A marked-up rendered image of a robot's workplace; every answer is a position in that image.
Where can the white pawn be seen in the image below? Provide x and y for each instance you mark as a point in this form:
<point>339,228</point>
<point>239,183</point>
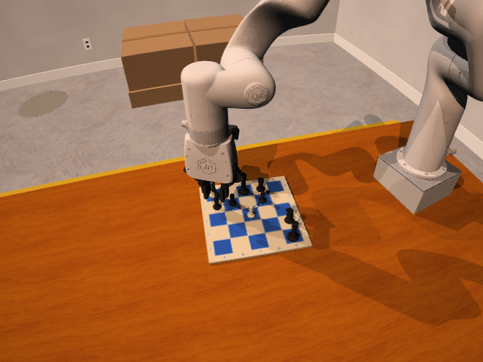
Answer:
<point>251,214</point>

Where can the black rook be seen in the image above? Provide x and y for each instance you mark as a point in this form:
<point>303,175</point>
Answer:
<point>260,186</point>

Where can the black pawn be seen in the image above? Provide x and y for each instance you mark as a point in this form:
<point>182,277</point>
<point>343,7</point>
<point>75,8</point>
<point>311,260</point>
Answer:
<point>232,202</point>
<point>262,199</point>
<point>216,206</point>

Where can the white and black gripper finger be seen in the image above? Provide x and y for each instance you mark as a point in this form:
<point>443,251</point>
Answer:
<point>205,187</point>
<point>224,189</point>

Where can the black chess king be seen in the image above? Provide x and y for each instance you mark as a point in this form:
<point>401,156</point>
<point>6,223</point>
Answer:
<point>243,190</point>

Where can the black chess queen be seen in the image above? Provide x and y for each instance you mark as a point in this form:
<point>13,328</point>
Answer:
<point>293,235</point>

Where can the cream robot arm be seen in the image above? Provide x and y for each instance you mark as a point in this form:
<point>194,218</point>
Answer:
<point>245,83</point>

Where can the black knight chess piece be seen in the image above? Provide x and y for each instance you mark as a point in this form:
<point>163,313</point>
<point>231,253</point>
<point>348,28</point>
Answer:
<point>289,217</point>

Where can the blue and cream chessboard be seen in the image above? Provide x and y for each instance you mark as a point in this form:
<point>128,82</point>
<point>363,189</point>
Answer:
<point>231,235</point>

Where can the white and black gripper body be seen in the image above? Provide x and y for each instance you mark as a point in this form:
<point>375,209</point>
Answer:
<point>211,162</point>

